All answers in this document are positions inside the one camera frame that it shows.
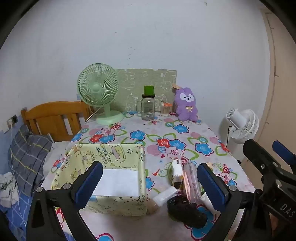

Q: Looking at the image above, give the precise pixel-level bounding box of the glass jar mug green lid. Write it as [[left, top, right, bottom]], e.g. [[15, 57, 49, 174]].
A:
[[136, 86, 156, 121]]

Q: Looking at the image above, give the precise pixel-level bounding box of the pink transparent packet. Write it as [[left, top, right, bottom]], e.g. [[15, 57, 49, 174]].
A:
[[183, 162, 201, 204]]

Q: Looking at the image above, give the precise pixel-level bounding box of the cotton swab jar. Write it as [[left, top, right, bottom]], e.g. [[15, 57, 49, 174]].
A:
[[160, 101, 173, 117]]

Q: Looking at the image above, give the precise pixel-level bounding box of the grey plaid pillow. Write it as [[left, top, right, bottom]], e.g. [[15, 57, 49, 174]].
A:
[[8, 125, 53, 196]]

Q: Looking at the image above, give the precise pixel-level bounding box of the crumpled grey cloth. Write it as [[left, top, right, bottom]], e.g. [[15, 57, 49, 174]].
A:
[[0, 172, 20, 208]]

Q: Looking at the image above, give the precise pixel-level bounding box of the dark fuzzy soft item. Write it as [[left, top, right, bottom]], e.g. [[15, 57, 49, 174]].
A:
[[167, 195, 208, 229]]

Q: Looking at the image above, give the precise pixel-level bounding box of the green patterned board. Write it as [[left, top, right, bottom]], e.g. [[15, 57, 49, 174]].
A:
[[115, 68, 178, 114]]

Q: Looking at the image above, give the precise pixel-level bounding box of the beige door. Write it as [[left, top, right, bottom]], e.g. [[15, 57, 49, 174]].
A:
[[261, 9, 296, 151]]

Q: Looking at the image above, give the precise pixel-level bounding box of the floral tablecloth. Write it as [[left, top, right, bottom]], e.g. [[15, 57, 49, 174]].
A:
[[42, 111, 257, 241]]

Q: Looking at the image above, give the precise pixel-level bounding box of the white fan cable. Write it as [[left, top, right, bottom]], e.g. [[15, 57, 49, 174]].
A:
[[85, 107, 99, 124]]

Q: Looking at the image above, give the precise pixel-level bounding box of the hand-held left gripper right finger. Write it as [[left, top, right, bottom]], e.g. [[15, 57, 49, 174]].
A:
[[196, 162, 270, 241]]

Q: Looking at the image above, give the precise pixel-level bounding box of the cartoon print snack box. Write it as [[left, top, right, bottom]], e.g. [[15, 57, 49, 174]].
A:
[[171, 159, 184, 189]]

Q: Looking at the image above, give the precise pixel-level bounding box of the purple plush toy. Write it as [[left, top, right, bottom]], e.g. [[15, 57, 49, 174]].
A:
[[172, 84, 199, 122]]

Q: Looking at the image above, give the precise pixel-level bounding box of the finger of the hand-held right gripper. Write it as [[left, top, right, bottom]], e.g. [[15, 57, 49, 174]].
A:
[[272, 140, 296, 175], [243, 138, 282, 178]]

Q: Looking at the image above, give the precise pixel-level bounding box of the green desk fan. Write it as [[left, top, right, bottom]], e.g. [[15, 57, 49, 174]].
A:
[[77, 64, 125, 126]]

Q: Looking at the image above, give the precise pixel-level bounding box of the yellow fabric storage box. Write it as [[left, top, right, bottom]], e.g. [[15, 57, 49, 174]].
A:
[[51, 142, 148, 216]]

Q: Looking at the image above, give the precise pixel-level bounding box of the wooden bed headboard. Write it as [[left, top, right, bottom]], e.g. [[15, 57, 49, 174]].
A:
[[21, 101, 94, 142]]

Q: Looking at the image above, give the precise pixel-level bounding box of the wall socket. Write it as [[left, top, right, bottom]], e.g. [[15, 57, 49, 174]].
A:
[[7, 114, 18, 127]]

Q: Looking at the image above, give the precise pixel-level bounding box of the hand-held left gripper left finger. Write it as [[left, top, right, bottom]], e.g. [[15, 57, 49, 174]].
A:
[[26, 161, 104, 241]]

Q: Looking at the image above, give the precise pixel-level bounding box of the ridged white packet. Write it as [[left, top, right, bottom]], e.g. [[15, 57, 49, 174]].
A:
[[153, 186, 177, 205]]

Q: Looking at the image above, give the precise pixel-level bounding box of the white clip fan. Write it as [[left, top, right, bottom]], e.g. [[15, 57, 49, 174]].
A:
[[225, 108, 259, 149]]

